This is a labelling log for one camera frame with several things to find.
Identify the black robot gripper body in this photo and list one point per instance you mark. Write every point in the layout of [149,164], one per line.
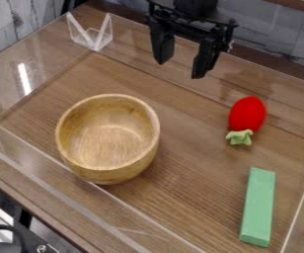
[194,19]

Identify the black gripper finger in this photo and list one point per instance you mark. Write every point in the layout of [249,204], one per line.
[162,42]
[205,59]

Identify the red plush strawberry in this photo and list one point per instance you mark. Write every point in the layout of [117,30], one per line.
[246,118]

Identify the wooden bowl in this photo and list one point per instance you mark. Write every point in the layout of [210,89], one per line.
[107,137]

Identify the green rectangular block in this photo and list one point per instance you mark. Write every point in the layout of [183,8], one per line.
[255,227]

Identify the clear acrylic corner bracket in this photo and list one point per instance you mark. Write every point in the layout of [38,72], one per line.
[91,38]

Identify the clear acrylic enclosure wall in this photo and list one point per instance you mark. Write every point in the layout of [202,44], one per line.
[183,206]

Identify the black table leg bracket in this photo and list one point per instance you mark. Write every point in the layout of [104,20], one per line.
[42,240]

